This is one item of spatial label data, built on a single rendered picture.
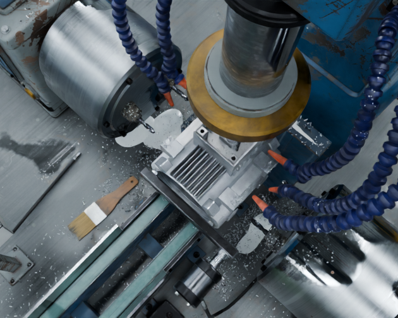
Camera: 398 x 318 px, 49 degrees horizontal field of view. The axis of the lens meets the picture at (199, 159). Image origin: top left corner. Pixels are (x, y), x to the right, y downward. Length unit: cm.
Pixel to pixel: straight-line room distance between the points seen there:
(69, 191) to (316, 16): 88
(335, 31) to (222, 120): 25
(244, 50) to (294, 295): 46
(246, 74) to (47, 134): 77
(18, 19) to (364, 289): 80
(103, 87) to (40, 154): 41
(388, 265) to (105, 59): 62
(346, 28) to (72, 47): 61
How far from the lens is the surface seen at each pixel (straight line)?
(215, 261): 87
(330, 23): 41
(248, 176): 87
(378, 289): 79
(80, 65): 89
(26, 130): 125
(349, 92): 86
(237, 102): 60
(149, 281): 98
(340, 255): 78
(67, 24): 92
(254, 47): 50
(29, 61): 102
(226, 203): 84
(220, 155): 79
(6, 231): 92
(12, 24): 96
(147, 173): 90
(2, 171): 124
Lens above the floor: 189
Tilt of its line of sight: 72 degrees down
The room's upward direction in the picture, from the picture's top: 5 degrees clockwise
